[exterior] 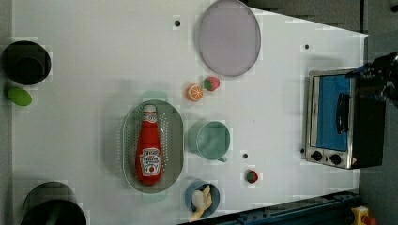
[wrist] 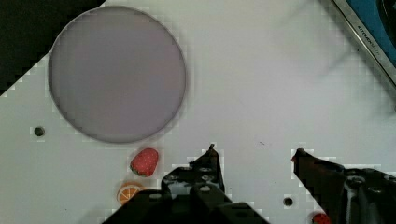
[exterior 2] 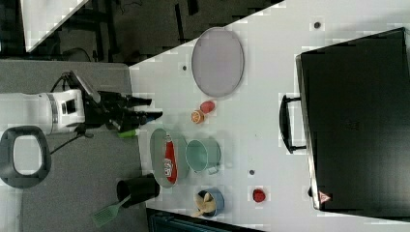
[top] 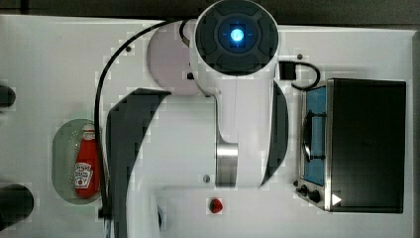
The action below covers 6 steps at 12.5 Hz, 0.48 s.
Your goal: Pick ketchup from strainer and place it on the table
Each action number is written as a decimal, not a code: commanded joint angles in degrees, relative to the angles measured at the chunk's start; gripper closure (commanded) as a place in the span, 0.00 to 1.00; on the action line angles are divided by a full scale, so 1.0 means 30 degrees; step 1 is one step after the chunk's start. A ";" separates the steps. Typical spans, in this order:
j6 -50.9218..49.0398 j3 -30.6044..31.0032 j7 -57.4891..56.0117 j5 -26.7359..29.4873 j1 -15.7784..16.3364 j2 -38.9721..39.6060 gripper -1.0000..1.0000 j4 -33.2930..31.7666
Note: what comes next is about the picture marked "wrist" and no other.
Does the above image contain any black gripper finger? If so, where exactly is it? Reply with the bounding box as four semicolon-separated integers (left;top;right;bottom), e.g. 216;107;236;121
291;148;396;224

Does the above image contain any red toy strawberry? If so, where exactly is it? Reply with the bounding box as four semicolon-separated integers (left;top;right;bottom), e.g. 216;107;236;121
312;213;331;224
130;148;159;177

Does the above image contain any orange slice toy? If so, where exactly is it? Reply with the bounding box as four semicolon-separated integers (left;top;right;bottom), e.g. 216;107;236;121
117;182;145;205

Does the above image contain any round grey plate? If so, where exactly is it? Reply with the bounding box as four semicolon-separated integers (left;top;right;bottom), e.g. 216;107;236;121
48;7;187;144

